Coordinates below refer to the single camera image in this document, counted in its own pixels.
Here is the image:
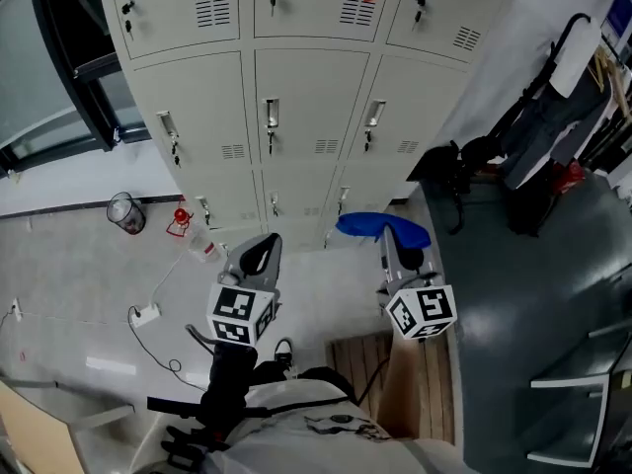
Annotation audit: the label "black wire wastebasket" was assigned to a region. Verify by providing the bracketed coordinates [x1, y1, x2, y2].
[106, 191, 147, 237]

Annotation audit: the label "person's left forearm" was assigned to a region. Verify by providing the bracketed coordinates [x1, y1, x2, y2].
[199, 341, 259, 414]

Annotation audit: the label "grid of grey locker doors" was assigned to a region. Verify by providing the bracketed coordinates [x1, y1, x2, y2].
[96, 0, 517, 252]

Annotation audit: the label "black strap harness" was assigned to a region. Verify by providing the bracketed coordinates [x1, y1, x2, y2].
[146, 395, 236, 469]

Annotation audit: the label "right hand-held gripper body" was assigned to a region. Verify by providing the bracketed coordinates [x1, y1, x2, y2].
[376, 260, 458, 342]

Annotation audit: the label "dark window frame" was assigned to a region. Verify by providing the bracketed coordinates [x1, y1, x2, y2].
[0, 0, 152, 177]

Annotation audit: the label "blue cloth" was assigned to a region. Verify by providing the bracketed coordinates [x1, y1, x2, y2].
[336, 210, 430, 252]

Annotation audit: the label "white power cable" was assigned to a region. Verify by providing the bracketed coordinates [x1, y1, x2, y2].
[149, 248, 193, 306]

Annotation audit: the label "grey hanging garment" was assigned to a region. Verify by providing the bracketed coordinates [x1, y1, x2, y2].
[498, 69, 613, 191]

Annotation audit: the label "clear plastic bottle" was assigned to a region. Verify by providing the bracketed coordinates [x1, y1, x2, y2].
[187, 221, 221, 264]

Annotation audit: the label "black backpack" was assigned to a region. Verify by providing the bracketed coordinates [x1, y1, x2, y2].
[406, 139, 495, 237]

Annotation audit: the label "person's white shirt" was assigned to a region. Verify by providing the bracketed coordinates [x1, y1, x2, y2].
[204, 378, 478, 474]

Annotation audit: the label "black coat rack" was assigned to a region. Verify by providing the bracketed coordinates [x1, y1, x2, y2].
[486, 12, 593, 239]

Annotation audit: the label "red bag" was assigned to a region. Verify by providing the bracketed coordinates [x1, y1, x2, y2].
[551, 159, 588, 196]

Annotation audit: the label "dark green table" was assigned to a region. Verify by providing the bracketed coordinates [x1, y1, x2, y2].
[408, 165, 632, 474]

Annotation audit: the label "black power cable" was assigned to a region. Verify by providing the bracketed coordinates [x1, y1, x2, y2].
[127, 305, 211, 392]

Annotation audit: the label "white power strip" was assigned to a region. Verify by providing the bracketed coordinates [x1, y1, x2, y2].
[128, 302, 162, 328]

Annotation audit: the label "white hanging garment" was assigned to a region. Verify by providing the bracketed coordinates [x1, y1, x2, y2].
[548, 16, 602, 99]

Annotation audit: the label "wooden slat platform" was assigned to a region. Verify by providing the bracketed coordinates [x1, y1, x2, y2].
[327, 332, 456, 446]

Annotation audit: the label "grey metal shelf frame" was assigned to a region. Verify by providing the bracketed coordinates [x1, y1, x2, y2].
[525, 321, 632, 468]

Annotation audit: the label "wooden clothes hangers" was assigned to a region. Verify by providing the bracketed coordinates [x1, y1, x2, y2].
[588, 45, 632, 120]

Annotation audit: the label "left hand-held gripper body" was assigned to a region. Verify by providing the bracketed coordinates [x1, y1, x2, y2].
[205, 264, 283, 349]

